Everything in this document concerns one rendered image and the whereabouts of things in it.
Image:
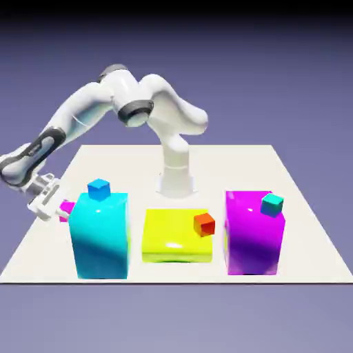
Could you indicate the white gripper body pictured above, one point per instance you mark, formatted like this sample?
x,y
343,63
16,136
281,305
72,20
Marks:
x,y
45,202

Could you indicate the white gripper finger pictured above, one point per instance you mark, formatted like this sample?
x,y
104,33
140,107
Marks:
x,y
62,212

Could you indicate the small magenta cube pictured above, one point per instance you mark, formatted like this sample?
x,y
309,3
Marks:
x,y
66,206

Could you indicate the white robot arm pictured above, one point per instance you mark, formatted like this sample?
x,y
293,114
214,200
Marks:
x,y
91,103

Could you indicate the small blue cube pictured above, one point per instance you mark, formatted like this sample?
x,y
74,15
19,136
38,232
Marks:
x,y
98,189

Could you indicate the small orange cube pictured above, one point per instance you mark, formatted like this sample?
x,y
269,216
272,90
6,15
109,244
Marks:
x,y
204,224

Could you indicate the small teal cube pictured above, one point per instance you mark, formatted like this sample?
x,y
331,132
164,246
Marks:
x,y
271,205

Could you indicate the large cyan box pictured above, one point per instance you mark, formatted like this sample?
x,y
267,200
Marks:
x,y
100,237

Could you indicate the large yellow box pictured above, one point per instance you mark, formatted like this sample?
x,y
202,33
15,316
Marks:
x,y
171,234

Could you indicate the large magenta box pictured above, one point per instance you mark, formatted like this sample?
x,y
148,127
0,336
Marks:
x,y
252,240

